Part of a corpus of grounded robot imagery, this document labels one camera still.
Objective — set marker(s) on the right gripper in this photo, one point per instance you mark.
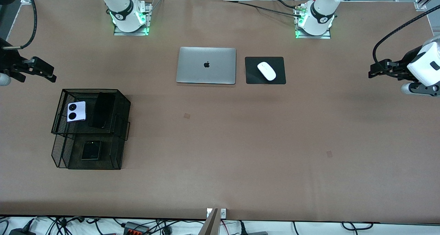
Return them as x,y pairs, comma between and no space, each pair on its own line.
7,62

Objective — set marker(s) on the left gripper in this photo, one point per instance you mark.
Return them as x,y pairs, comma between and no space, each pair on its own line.
400,66

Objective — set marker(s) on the lilac flip phone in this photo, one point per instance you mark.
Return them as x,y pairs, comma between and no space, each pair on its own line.
80,111

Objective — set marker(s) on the long black phone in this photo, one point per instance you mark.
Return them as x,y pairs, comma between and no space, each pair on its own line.
101,111

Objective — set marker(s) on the small black phone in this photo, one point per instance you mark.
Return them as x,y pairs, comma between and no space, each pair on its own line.
91,151

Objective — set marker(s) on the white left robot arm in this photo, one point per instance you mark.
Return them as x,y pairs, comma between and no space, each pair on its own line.
319,11

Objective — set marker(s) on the black mesh desk tray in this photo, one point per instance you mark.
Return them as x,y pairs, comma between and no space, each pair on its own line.
103,159

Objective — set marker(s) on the white computer mouse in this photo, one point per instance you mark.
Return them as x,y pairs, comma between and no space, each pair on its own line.
266,71

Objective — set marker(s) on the black mouse pad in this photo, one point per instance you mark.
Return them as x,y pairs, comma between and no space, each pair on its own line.
252,76

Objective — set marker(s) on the silver closed laptop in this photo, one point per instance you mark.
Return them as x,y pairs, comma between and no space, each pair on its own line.
206,73

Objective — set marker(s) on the black power adapter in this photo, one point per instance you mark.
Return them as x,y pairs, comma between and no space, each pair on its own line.
20,232

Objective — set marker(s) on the black orange power strip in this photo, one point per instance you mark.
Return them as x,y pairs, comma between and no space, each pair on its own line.
135,230

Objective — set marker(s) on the black plug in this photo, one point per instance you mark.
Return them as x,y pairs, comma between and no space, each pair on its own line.
242,228

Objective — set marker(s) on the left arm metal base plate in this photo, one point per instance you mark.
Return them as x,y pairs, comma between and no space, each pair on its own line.
312,36

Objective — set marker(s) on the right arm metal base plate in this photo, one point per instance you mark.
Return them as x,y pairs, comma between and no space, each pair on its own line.
130,33

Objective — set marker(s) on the white metal bracket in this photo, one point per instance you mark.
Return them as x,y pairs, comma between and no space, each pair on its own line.
208,212
223,213

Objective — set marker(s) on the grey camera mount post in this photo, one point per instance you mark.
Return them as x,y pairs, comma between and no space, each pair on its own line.
210,224

